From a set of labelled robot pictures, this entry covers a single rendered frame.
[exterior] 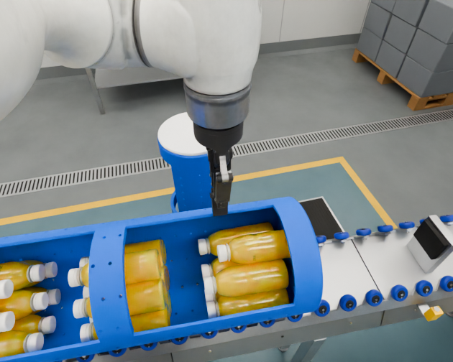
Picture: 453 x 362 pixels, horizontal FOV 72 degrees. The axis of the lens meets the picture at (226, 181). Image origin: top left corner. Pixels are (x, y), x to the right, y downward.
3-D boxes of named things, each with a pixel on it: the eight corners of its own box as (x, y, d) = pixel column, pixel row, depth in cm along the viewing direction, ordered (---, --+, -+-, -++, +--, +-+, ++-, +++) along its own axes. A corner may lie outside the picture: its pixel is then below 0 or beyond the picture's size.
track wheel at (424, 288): (434, 281, 85) (428, 277, 87) (419, 284, 84) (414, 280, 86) (434, 296, 86) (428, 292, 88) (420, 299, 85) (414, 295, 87)
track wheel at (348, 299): (357, 295, 82) (353, 291, 84) (341, 298, 82) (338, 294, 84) (358, 311, 83) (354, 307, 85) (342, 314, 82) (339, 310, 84)
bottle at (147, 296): (161, 271, 71) (80, 285, 69) (162, 299, 66) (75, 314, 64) (166, 288, 76) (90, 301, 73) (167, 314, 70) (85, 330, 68)
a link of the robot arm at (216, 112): (244, 59, 45) (241, 95, 49) (180, 64, 44) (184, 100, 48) (259, 93, 39) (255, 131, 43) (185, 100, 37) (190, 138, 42)
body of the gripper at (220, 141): (249, 128, 43) (246, 175, 50) (237, 95, 49) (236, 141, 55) (195, 134, 42) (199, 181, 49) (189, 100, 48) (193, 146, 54)
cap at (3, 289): (-2, 303, 66) (7, 302, 66) (-9, 289, 64) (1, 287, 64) (7, 289, 69) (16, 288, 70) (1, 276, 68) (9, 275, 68)
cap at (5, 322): (7, 312, 69) (16, 310, 69) (6, 330, 68) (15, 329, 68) (-4, 313, 65) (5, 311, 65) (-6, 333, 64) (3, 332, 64)
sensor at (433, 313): (436, 319, 87) (445, 313, 83) (426, 322, 86) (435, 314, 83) (419, 293, 92) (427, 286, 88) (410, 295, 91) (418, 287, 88)
